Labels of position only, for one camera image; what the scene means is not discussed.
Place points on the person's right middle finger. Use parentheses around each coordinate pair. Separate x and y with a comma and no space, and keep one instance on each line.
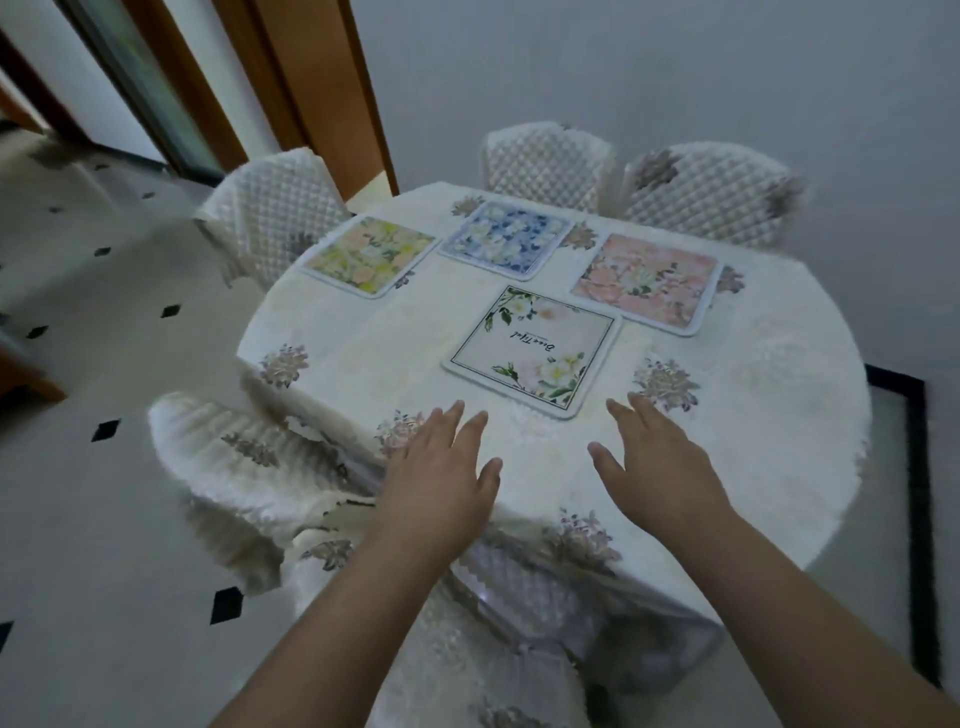
(652,416)

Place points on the white quilted chair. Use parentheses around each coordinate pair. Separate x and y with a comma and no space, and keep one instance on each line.
(546,165)
(240,465)
(525,585)
(712,195)
(274,210)

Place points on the person's left thumb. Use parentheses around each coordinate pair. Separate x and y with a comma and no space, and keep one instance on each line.
(491,486)

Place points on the person's right hand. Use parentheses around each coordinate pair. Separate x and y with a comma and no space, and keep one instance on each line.
(664,480)

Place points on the white floral tablecloth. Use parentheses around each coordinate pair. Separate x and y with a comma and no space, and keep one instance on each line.
(360,352)

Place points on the person's left forearm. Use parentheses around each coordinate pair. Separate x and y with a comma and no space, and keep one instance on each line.
(337,637)

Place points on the pink floral placemat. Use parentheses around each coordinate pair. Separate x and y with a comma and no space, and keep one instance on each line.
(646,282)

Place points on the person's right thumb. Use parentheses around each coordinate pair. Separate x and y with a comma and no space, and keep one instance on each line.
(606,463)

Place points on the white rug with black border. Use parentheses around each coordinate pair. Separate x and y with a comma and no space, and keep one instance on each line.
(916,510)

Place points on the brown wooden furniture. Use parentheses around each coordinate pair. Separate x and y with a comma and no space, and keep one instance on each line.
(26,375)

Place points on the blue floral placemat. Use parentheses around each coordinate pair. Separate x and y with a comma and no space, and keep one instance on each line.
(506,236)

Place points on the person's left middle finger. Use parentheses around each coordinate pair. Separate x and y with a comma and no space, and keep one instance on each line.
(444,427)

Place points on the person's left hand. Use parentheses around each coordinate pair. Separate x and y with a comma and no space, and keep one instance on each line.
(431,487)

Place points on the dark sliding door frame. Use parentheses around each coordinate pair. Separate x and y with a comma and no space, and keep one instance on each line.
(142,90)

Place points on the brown wooden door frame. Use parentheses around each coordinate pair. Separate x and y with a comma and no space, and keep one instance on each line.
(300,82)

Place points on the white placemat with green leaves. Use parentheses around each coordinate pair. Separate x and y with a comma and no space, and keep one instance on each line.
(534,346)

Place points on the yellow floral placemat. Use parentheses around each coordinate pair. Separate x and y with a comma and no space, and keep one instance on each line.
(369,255)

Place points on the person's right forearm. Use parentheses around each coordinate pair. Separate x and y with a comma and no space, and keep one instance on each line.
(795,630)

